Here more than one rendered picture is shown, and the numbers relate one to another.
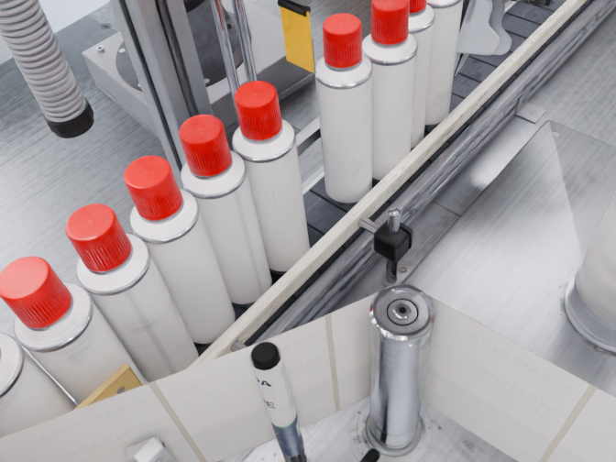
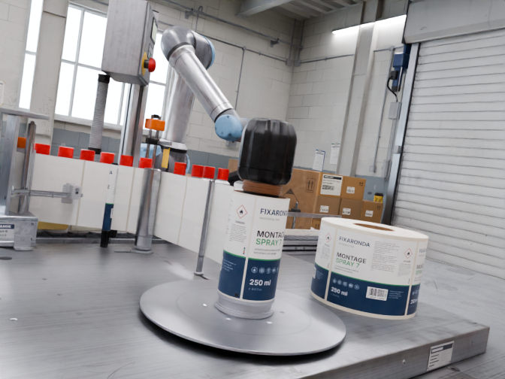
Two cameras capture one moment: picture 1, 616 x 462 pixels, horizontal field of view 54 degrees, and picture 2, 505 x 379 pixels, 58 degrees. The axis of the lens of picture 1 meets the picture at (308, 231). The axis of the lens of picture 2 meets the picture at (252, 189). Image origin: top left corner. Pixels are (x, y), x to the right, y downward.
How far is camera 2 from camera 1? 0.93 m
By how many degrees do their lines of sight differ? 48
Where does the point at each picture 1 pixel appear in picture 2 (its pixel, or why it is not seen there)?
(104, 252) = (87, 156)
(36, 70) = (95, 129)
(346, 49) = (179, 168)
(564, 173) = not seen: hidden behind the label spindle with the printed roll
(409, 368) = (149, 185)
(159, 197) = (107, 157)
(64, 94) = (97, 140)
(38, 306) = (65, 153)
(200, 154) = (123, 159)
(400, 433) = (141, 234)
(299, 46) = (164, 160)
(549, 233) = not seen: hidden behind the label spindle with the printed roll
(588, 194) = not seen: hidden behind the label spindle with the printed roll
